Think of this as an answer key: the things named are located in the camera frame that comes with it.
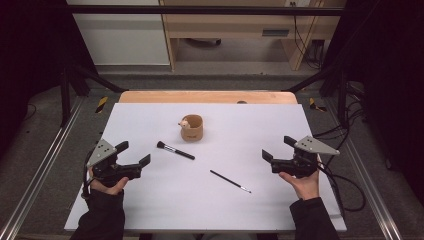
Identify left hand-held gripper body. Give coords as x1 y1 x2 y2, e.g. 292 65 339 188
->
84 139 143 188

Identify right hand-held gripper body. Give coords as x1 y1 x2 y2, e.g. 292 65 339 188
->
270 135 341 180

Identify thick black makeup brush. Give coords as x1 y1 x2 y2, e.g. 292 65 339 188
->
156 140 197 161

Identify thin black brush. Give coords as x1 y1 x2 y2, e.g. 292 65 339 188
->
209 169 253 195

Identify tan bear cup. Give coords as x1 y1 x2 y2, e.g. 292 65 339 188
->
178 114 205 143

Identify person's left hand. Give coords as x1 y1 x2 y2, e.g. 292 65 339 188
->
87 166 130 196

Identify person's right hand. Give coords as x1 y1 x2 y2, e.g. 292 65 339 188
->
279 162 321 201

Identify yellow black hazard tape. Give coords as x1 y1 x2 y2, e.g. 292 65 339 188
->
308 97 328 113
95 95 110 115

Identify wooden table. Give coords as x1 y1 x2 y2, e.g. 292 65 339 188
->
118 90 299 105

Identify white cabinet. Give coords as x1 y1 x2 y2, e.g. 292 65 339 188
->
66 0 171 67

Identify dark curtain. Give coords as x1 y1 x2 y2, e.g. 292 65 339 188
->
0 0 98 159
322 0 424 205

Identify light wooden desk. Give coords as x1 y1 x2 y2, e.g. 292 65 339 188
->
159 0 348 72

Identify black floor cables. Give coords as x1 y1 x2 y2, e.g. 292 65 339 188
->
312 81 367 168

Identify black frame leg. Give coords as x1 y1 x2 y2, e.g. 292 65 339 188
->
59 62 130 128
282 62 350 130

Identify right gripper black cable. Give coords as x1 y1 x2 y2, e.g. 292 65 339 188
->
315 162 367 219

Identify aluminium floor rail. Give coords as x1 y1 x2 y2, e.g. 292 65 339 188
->
323 99 405 240
0 95 85 240

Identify black desk cables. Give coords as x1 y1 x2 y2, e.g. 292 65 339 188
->
288 1 326 71

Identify black horizontal frame bar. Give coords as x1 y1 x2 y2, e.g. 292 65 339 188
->
64 4 346 17

